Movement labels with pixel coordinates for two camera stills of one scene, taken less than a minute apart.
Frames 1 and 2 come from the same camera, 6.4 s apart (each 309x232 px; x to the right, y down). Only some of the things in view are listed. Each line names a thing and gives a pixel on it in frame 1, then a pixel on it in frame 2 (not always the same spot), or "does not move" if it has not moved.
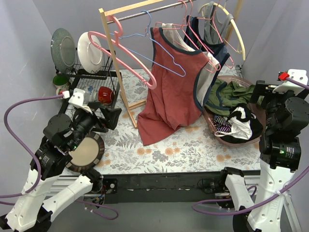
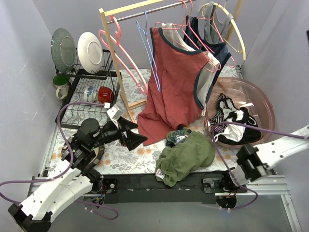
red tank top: (170, 100) does not move
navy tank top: (193, 39) does not move
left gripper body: (97, 116) -> (124, 134)
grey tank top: (214, 31) does not move
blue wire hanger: (147, 34) -> (151, 54)
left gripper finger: (111, 116) -> (125, 125)
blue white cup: (91, 94) does not move
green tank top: (223, 95) -> (190, 150)
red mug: (105, 95) does not move
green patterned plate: (63, 49) does not move
